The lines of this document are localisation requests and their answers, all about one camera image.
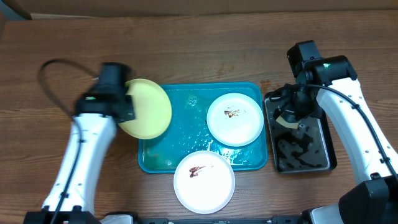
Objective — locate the white plate front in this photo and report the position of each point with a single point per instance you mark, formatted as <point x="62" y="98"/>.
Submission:
<point x="204" y="182"/>

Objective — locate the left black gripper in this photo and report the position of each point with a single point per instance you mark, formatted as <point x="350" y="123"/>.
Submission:
<point x="131" y="111"/>

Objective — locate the white plate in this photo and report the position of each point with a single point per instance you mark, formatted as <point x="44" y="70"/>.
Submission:
<point x="235" y="119"/>
<point x="204" y="182"/>

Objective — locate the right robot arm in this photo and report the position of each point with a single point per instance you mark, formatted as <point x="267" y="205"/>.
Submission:
<point x="331" y="85"/>

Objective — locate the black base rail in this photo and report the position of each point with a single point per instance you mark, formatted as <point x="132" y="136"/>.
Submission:
<point x="133" y="218"/>

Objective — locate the black water tray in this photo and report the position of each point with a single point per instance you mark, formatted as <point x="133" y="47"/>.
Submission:
<point x="308" y="148"/>

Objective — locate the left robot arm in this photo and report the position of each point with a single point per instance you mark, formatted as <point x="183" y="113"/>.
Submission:
<point x="95" y="119"/>

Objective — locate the yellow green sponge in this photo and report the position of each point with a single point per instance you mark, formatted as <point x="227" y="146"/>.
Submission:
<point x="288" y="121"/>

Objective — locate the yellow-green plate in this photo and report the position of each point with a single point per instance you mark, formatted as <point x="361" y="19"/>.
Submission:
<point x="152" y="109"/>

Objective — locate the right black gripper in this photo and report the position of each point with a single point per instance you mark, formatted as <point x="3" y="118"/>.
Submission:
<point x="288" y="108"/>

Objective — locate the white plate right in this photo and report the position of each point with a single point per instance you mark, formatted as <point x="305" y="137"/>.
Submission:
<point x="235" y="119"/>

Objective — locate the teal plastic tray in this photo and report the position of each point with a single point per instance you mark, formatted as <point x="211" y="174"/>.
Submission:
<point x="188" y="131"/>

